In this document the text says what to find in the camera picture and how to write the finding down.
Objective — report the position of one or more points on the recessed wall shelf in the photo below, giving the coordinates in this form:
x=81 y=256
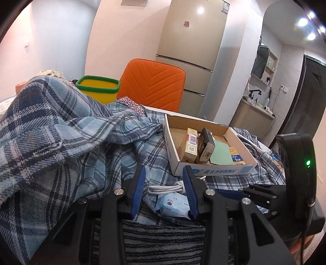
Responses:
x=271 y=63

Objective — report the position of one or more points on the tan small carton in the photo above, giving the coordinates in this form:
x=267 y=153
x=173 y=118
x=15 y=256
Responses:
x=189 y=147

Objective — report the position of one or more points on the yellow basket with green rim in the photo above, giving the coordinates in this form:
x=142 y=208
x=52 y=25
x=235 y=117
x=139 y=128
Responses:
x=99 y=90

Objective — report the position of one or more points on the orange padded chair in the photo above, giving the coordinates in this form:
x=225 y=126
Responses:
x=152 y=81

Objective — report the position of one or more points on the white hair brush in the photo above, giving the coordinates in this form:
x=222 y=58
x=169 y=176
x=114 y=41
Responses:
x=268 y=98

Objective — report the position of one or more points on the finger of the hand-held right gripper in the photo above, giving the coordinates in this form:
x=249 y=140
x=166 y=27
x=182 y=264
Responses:
x=229 y=193
x=267 y=192

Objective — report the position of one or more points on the dotted patterned cloth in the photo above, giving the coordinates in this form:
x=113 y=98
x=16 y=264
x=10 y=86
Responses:
x=132 y=104

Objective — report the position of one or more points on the brown tape roll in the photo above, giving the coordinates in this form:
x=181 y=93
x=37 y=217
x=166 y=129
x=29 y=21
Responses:
x=20 y=86

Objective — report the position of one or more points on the green paper sheet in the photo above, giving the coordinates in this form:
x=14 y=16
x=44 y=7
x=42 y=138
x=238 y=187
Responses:
x=221 y=154

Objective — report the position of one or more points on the dark door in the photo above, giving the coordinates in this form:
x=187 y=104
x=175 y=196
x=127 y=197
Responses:
x=305 y=96

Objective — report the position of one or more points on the white wall switch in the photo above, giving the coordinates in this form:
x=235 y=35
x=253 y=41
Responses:
x=26 y=47

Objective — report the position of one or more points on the white wall socket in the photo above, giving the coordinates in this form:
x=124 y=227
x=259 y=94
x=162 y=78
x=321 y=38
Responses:
x=283 y=88

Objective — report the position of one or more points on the dark blue plaid flannel shirt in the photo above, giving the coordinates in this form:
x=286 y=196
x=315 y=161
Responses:
x=51 y=127

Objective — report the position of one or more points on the light blue plaid shirt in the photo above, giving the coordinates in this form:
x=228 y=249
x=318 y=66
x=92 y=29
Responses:
x=142 y=142

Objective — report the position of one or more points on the light blue tissue packet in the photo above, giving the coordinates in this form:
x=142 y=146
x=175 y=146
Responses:
x=170 y=203

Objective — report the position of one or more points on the grey striped cloth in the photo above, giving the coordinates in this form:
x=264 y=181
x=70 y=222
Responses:
x=163 y=242

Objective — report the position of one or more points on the black faucet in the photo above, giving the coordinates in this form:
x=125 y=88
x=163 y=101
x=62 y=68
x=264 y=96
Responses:
x=254 y=92

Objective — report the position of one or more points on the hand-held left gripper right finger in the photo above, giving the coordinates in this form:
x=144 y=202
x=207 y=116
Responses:
x=189 y=197

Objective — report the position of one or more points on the white hair dryer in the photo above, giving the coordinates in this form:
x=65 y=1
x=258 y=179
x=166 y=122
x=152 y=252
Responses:
x=268 y=110

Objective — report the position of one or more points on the bathroom mirror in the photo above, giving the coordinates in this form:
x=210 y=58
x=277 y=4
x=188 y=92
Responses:
x=261 y=62

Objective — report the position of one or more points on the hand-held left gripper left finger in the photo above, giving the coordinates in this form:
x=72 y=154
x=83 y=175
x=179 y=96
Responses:
x=137 y=195

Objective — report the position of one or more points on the blue and gold cigarette pack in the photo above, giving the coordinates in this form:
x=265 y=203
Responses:
x=236 y=156

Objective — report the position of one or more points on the white crumpled cloth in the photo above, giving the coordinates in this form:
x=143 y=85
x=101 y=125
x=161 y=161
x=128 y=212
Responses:
x=51 y=72

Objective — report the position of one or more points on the shallow cardboard box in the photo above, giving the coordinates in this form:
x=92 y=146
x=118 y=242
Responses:
x=216 y=170

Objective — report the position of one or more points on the black cigarette pack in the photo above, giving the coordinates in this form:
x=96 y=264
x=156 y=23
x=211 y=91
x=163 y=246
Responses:
x=206 y=145

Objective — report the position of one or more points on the beige vanity cabinet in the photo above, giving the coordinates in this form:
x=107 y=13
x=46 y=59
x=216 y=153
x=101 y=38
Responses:
x=252 y=119

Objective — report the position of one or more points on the beige refrigerator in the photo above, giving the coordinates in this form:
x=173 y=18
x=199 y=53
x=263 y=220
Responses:
x=193 y=51

